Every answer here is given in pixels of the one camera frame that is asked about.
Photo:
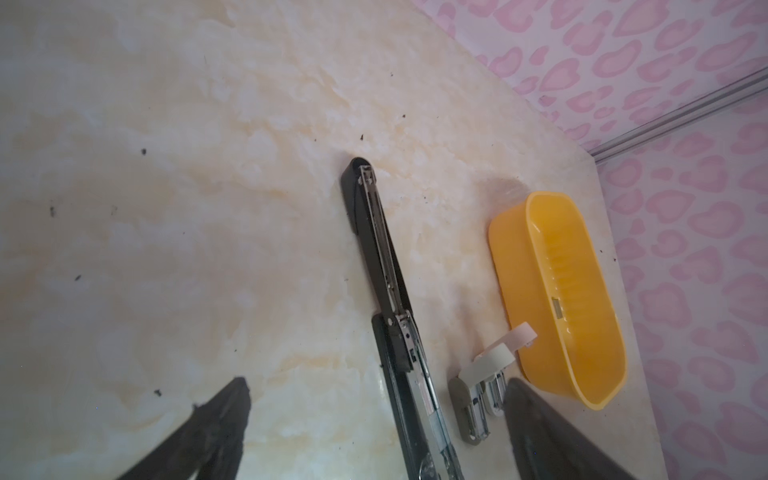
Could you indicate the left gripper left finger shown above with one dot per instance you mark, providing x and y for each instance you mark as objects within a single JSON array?
[{"x": 209, "y": 445}]

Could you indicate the yellow plastic tray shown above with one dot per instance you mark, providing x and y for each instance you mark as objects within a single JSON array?
[{"x": 541, "y": 249}]

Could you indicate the staple strip in tray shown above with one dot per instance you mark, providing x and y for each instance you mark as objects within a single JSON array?
[{"x": 557, "y": 308}]

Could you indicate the black stapler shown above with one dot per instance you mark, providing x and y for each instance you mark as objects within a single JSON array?
[{"x": 427, "y": 449}]

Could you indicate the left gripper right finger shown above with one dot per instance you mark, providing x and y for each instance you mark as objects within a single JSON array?
[{"x": 546, "y": 445}]

